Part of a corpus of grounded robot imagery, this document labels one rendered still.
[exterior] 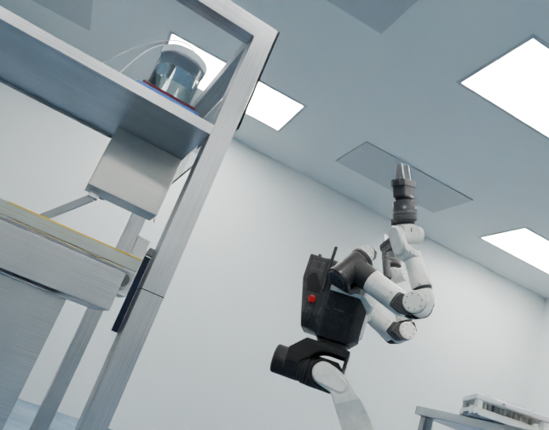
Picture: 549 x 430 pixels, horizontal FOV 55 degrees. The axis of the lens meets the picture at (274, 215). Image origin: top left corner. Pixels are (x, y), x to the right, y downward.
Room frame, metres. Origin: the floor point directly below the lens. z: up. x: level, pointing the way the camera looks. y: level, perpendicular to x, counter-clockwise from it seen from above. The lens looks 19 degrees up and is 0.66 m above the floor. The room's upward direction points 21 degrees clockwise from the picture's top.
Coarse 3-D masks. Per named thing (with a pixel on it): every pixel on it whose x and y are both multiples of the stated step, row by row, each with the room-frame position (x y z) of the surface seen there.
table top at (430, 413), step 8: (416, 408) 2.35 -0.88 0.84; (424, 408) 2.29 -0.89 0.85; (432, 416) 2.22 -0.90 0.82; (440, 416) 2.17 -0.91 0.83; (448, 416) 2.12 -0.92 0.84; (456, 416) 2.07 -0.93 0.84; (464, 416) 2.03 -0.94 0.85; (448, 424) 2.24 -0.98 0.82; (456, 424) 2.10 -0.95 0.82; (464, 424) 2.02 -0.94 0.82; (472, 424) 1.97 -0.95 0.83; (480, 424) 1.93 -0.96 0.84; (488, 424) 1.89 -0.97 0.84; (496, 424) 1.85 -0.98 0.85; (504, 424) 1.82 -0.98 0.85
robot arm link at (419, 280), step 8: (408, 264) 1.75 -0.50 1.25; (416, 264) 1.73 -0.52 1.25; (424, 264) 1.74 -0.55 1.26; (408, 272) 1.75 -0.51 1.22; (416, 272) 1.73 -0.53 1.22; (424, 272) 1.72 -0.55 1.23; (416, 280) 1.72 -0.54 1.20; (424, 280) 1.71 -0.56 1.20; (416, 288) 1.73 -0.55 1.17; (424, 288) 1.71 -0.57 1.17; (432, 296) 1.71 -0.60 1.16; (432, 304) 1.74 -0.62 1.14; (424, 312) 1.73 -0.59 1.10
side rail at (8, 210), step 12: (0, 204) 1.22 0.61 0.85; (12, 204) 1.23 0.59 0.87; (12, 216) 1.24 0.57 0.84; (24, 216) 1.24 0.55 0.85; (36, 216) 1.25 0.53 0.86; (36, 228) 1.26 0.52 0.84; (48, 228) 1.26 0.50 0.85; (60, 228) 1.27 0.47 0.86; (72, 240) 1.29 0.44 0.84; (84, 240) 1.29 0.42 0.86; (96, 252) 1.31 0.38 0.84; (108, 252) 1.32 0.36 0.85; (120, 252) 1.32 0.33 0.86; (120, 264) 1.33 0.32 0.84; (132, 264) 1.34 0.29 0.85
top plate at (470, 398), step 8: (464, 400) 2.04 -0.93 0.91; (472, 400) 1.94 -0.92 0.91; (488, 400) 1.84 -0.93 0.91; (496, 400) 1.83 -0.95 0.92; (504, 408) 1.83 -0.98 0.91; (512, 408) 1.82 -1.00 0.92; (520, 408) 1.81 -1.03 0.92; (528, 416) 1.82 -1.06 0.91; (536, 416) 1.80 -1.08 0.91; (544, 416) 1.79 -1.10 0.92
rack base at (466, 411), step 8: (464, 408) 2.01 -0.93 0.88; (472, 408) 1.86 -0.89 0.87; (480, 408) 1.84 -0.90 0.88; (472, 416) 1.98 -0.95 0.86; (480, 416) 1.89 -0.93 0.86; (488, 416) 1.84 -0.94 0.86; (496, 416) 1.83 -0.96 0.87; (504, 416) 1.82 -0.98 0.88; (512, 424) 1.82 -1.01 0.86; (520, 424) 1.81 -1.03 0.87; (528, 424) 1.80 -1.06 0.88
